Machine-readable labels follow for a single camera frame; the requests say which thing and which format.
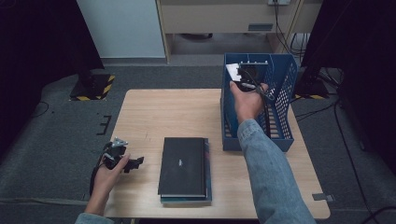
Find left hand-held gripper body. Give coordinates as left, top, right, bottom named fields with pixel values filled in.
left=102, top=136, right=129, bottom=171

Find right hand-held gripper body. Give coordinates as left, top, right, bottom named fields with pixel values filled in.
left=236, top=61, right=270, bottom=92

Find blue book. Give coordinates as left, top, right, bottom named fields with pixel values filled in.
left=225, top=63, right=243, bottom=83

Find blue plastic file rack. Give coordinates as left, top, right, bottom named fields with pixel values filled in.
left=219, top=51, right=299, bottom=153

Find black book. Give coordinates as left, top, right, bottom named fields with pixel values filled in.
left=157, top=136, right=208, bottom=199

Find teal picture-cover book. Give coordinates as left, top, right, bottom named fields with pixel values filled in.
left=160, top=138, right=213, bottom=205

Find person's left hand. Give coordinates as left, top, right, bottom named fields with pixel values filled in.
left=90, top=153, right=132, bottom=202

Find person's right hand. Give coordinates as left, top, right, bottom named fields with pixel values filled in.
left=229, top=81, right=269, bottom=124

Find gray desk label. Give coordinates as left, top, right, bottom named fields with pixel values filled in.
left=247, top=22, right=275, bottom=33

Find beige wooden desk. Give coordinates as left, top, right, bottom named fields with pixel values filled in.
left=155, top=0, right=323, bottom=64

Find dark curtain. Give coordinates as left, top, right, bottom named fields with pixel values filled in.
left=0, top=0, right=106, bottom=160
left=300, top=0, right=396, bottom=175

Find white cabinet panel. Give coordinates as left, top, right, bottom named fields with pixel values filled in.
left=76, top=0, right=166, bottom=59

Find gray tape piece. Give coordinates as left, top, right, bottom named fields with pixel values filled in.
left=311, top=192, right=336, bottom=203

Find left hand-held gripper cable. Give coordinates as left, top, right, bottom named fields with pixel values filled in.
left=89, top=157, right=110, bottom=196

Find hand-held gripper cable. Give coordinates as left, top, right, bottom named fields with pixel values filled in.
left=89, top=157, right=110, bottom=196
left=241, top=68, right=276, bottom=138

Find right hand-held gripper cable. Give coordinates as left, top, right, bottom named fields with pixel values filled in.
left=241, top=68, right=276, bottom=138

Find black hanging cables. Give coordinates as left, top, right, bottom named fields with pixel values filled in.
left=273, top=0, right=310, bottom=58

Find black floor cable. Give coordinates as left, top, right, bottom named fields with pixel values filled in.
left=31, top=100, right=50, bottom=119
left=294, top=101, right=396, bottom=224

